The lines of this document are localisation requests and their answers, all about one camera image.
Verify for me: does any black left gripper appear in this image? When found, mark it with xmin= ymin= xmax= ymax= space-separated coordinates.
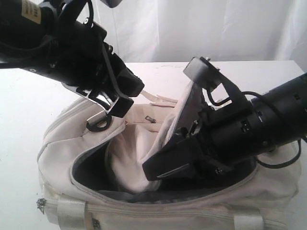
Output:
xmin=24 ymin=23 xmax=144 ymax=118

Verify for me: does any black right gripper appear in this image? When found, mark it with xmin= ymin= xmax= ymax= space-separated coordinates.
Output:
xmin=142 ymin=82 xmax=260 ymax=181

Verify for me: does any cream fabric duffel bag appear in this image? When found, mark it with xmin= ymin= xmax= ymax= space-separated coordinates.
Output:
xmin=37 ymin=94 xmax=301 ymax=230

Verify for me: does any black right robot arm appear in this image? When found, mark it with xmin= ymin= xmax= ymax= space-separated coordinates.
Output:
xmin=142 ymin=74 xmax=307 ymax=181

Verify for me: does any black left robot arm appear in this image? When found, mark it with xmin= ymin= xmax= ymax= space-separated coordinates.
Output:
xmin=0 ymin=0 xmax=144 ymax=117

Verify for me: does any white backdrop curtain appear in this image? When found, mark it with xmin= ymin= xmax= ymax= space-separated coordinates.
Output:
xmin=93 ymin=0 xmax=307 ymax=69

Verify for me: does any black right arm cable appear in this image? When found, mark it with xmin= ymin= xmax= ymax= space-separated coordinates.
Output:
xmin=206 ymin=91 xmax=307 ymax=170

